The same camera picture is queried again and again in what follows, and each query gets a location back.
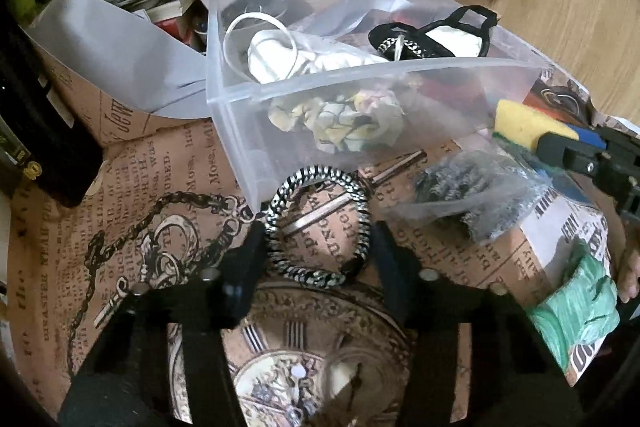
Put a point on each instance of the vintage newspaper print cloth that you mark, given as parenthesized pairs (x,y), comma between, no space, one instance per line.
(150,167)

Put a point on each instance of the black case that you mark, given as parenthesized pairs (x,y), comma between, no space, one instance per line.
(45,142)

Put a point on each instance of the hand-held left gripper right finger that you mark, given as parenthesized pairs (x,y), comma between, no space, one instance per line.
(385,257)

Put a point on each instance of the clear bag with dark item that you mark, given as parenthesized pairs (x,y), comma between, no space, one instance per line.
(450,187)

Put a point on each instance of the white cloth in clear bag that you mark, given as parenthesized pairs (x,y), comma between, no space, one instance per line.
(320,57)

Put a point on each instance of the crumpled floral cloth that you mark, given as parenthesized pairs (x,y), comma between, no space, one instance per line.
(340,119)

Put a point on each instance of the white paper sheet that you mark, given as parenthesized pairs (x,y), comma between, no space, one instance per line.
(125,52)

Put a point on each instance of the clear plastic bin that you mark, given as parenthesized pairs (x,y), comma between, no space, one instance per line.
(260,157)

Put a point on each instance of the person's right hand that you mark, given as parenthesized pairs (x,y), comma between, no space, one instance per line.
(630,279)

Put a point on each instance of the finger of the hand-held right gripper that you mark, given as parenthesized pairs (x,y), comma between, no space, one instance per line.
(590,138)
(570,154)

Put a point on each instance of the green cloth bundle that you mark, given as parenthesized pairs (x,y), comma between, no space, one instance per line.
(575,307)

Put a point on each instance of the yellow sponge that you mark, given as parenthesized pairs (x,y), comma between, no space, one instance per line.
(525,119)

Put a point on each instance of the black beaded sandal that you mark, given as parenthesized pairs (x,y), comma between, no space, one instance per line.
(450,39)

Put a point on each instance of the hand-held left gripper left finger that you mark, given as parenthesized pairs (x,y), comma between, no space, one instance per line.
(252,252)

